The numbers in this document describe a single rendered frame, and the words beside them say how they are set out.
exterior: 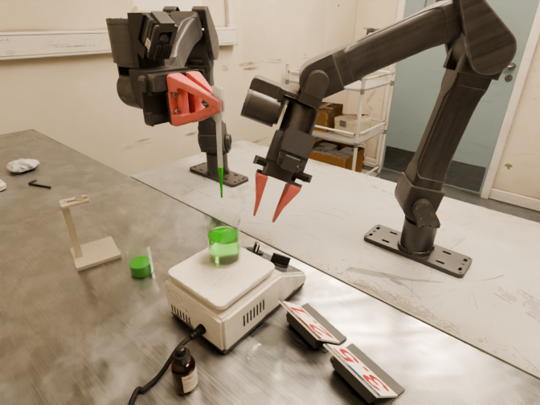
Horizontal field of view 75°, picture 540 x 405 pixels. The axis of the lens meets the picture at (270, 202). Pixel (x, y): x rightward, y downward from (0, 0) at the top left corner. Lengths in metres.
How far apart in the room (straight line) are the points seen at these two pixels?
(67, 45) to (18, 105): 0.32
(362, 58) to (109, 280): 0.57
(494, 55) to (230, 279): 0.50
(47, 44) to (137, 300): 1.36
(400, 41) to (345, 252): 0.39
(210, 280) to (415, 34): 0.47
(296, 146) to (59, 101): 1.50
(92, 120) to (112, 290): 1.36
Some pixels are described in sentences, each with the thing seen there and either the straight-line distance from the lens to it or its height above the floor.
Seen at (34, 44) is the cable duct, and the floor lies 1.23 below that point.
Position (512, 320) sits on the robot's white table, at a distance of 0.70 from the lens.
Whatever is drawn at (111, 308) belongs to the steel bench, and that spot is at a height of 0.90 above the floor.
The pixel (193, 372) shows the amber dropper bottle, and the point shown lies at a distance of 0.49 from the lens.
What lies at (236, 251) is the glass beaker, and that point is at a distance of 0.54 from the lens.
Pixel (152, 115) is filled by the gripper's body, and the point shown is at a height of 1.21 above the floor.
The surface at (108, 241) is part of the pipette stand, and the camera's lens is 0.82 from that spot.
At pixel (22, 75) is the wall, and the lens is 1.85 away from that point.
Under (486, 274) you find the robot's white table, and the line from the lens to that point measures 0.78.
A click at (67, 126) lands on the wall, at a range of 1.92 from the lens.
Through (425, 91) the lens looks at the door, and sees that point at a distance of 3.39.
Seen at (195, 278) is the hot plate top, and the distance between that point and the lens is 0.54.
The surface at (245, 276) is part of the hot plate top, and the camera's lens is 0.53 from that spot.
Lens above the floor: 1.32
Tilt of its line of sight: 27 degrees down
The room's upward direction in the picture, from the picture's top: straight up
